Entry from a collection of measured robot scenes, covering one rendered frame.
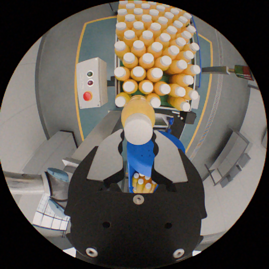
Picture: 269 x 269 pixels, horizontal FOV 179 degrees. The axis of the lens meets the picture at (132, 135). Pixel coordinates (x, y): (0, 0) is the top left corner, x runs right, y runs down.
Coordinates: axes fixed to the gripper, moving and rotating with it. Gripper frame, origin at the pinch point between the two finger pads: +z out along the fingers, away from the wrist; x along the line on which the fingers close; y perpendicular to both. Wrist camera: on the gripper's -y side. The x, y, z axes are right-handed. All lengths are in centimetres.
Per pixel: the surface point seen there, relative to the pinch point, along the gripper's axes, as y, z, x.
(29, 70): -112, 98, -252
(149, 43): -27.0, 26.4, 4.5
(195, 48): -28.4, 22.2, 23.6
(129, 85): -6.3, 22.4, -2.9
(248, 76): -24, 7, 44
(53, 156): 82, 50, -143
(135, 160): 18.8, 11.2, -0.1
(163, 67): -15.2, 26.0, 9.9
